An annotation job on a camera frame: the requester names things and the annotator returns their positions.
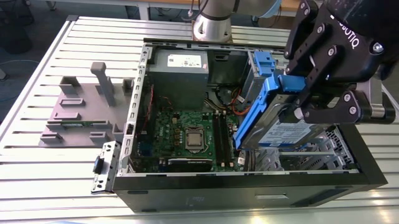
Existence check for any black open PC case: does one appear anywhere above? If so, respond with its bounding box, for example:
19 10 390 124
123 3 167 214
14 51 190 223
111 37 390 213

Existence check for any green motherboard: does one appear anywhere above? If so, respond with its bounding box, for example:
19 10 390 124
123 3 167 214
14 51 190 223
134 111 248 173

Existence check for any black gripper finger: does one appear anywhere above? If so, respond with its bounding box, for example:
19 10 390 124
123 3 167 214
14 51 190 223
284 0 342 94
296 83 366 125

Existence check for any orange yellow wire bundle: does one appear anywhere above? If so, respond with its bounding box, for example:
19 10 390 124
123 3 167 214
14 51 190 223
234 105 253 117

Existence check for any metal expansion slot bracket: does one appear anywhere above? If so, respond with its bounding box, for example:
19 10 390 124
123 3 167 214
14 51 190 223
90 140 123 195

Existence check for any metal drive cage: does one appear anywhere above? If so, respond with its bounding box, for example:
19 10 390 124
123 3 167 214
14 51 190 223
242 50 290 110

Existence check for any wooden top desk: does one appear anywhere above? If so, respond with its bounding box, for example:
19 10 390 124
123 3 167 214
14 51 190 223
137 0 302 28

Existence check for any green RAM stick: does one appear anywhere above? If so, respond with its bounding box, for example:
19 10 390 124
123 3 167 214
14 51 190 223
62 120 107 128

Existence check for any black RAM slot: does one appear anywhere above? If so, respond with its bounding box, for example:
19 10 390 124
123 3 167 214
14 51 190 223
213 111 226 168
222 111 236 168

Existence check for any silver CPU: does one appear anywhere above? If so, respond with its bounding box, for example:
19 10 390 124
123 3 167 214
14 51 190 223
186 133 206 147

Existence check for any hard disk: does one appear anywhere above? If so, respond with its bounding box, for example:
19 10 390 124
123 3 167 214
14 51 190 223
233 74 338 150

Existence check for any metal disk bay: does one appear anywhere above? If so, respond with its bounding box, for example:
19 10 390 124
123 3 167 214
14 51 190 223
256 137 357 171

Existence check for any CPU socket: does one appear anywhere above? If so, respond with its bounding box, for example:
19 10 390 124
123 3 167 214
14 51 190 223
183 126 209 154

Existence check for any black graphics card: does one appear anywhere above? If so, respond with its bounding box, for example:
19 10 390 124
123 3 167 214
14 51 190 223
159 157 216 173

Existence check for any black cable bundle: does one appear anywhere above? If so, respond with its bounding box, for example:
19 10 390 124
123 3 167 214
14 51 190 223
244 149 262 171

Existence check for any grey parts rack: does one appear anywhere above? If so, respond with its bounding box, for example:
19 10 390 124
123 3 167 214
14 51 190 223
39 62 137 148

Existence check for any grey power supply unit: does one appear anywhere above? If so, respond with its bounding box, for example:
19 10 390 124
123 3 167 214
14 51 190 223
146 49 210 112

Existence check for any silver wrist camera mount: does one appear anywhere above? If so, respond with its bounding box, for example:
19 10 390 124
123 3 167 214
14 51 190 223
358 79 397 123

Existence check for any thin red wire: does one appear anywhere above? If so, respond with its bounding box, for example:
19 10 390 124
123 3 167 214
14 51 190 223
141 84 157 135

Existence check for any blue plastic drive latch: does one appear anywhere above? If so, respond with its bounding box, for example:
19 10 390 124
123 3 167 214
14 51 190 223
254 50 277 77

